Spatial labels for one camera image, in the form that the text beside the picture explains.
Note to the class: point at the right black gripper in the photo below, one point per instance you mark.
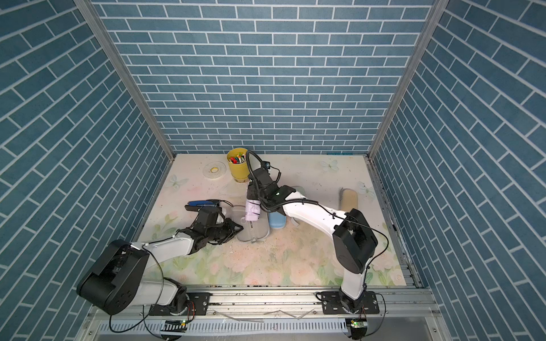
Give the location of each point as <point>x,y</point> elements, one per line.
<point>252,194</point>

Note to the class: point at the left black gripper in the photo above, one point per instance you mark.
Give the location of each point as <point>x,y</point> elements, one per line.
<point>231,230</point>

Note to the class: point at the grey sleeve back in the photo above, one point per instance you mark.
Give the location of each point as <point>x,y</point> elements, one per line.
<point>300,190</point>

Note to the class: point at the white sleeve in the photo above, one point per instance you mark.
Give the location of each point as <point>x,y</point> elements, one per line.
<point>277,220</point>

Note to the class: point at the white sleeve case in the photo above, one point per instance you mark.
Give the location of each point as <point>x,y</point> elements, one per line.
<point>348,200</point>

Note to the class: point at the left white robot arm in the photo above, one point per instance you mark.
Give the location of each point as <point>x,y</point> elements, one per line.
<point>116,280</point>

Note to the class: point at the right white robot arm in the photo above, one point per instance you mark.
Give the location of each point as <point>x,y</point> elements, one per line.
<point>355,241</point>

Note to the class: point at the blue stapler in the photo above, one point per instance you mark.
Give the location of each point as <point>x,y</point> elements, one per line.
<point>196,205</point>

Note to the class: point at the yellow pen cup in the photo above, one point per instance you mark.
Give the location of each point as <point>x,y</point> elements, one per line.
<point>237,162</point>

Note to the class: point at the clear tape roll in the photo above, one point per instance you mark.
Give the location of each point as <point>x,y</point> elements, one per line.
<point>214,170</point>

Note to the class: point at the aluminium front rail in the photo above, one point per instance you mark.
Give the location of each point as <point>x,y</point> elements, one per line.
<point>253,303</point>

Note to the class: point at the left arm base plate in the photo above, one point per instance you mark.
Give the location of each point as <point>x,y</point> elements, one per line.
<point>190,304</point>

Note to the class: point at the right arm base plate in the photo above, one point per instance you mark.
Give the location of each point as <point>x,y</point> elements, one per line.
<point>349,303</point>

